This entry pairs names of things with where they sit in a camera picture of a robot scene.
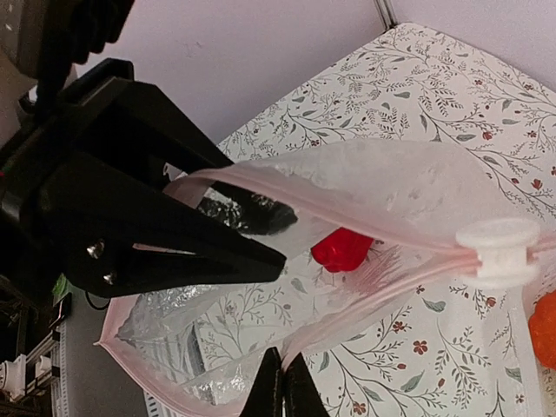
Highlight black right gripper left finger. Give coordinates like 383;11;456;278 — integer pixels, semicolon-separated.
245;347;283;417

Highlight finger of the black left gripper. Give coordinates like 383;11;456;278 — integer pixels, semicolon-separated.
38;154;286;298
113;82;298;235

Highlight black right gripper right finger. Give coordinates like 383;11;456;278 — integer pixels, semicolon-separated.
284;354;326;417

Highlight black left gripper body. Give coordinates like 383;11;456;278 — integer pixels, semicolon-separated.
1;58;151;295

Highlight red toy pepper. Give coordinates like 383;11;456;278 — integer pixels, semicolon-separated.
311;228;374;273

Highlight clear zip top bag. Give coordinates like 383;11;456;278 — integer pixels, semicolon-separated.
99;135;555;416

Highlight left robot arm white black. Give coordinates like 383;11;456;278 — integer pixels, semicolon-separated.
1;1;296;302

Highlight floral table cloth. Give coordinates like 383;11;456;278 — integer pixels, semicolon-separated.
142;21;556;417

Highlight orange toy fruit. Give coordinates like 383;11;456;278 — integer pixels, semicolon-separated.
528;291;556;369

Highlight front aluminium rail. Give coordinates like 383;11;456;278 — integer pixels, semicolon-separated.
0;277;70;405

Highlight left aluminium frame post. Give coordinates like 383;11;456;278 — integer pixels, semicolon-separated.
374;0;398;30

